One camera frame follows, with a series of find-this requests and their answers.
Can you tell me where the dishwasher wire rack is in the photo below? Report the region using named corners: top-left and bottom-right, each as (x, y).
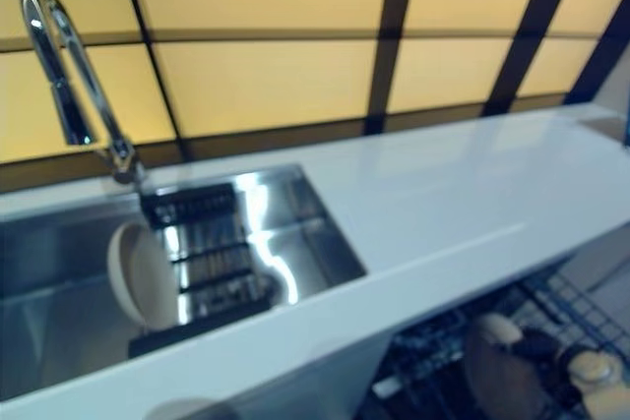
top-left (371, 267), bottom-right (630, 420)

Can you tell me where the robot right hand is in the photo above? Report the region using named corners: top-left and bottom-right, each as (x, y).
top-left (511, 326), bottom-right (575, 390)

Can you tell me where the white cabinet door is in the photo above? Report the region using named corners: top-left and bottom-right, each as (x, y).
top-left (230, 330), bottom-right (393, 420)

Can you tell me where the cream ceramic plate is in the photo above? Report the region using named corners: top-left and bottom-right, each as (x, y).
top-left (464, 314), bottom-right (536, 420)
top-left (106, 221), bottom-right (179, 330)

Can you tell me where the black roll-up dish rack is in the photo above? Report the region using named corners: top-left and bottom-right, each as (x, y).
top-left (127, 182), bottom-right (277, 360)

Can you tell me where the chrome kitchen faucet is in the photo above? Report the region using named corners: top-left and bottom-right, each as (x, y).
top-left (18, 0), bottom-right (149, 195)

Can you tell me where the yellow backlit panel wall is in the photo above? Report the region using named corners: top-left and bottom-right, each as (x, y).
top-left (0, 0), bottom-right (630, 195)

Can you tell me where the stainless steel sink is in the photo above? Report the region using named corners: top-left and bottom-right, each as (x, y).
top-left (0, 162), bottom-right (369, 404)

